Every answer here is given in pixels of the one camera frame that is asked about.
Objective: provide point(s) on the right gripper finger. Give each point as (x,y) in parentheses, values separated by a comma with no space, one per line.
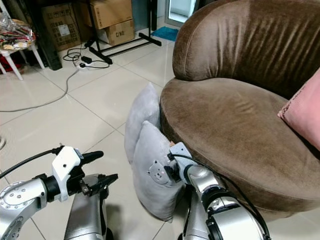
(158,173)

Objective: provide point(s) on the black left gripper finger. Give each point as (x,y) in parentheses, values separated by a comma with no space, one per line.
(107,182)
(92,157)

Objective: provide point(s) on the large grey pillow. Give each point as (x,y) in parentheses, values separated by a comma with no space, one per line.
(152,200)

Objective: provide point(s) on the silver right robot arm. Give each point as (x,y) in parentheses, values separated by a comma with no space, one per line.
(230,215)

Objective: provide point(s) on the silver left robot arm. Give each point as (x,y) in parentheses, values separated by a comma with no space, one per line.
(20,205)

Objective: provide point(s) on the small grey pillow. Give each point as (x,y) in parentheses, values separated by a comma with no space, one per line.
(141,112)

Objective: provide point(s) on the brown velvet round sofa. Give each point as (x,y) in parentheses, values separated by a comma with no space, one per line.
(230,115)

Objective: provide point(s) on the blue floor mat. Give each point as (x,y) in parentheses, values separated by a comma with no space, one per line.
(165,33)

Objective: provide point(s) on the pink pillow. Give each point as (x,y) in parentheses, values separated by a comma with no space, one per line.
(305,112)

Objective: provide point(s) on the silver left robot leg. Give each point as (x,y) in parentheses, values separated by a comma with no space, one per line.
(85,215)

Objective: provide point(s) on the silver robot leg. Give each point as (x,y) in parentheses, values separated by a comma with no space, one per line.
(85,215)
(195,222)

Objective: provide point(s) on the silver right robot leg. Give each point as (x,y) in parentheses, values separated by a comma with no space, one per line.
(195,222)

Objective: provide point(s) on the power strip with black plugs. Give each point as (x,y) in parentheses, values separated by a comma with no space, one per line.
(86,60)

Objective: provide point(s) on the black metal rack stand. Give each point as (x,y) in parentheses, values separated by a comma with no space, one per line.
(100,54)

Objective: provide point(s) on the dark tall furniture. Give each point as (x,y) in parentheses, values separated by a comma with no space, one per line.
(47,45)

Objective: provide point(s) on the white plastic chair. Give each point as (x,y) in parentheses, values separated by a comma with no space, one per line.
(15,60)

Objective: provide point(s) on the small lettered cardboard box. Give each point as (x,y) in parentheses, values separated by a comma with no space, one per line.
(120,33)

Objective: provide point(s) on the red item under chair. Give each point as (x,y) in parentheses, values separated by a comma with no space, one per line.
(5,65)

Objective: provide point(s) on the printed cardboard box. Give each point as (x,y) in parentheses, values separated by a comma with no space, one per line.
(60,25)

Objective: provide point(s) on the floral bundle in plastic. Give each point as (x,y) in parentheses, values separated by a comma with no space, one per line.
(15,35)

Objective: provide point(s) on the large plain cardboard box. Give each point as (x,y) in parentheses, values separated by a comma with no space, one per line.
(110,12)

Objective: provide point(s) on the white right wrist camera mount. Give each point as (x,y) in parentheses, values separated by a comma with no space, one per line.
(180,151)

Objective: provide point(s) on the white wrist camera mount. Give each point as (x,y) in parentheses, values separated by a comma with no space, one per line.
(65,162)
(180,151)

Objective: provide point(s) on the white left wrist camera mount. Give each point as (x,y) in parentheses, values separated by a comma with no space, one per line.
(65,162)

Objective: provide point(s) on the glass door with frame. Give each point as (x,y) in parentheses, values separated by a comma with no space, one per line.
(180,12)

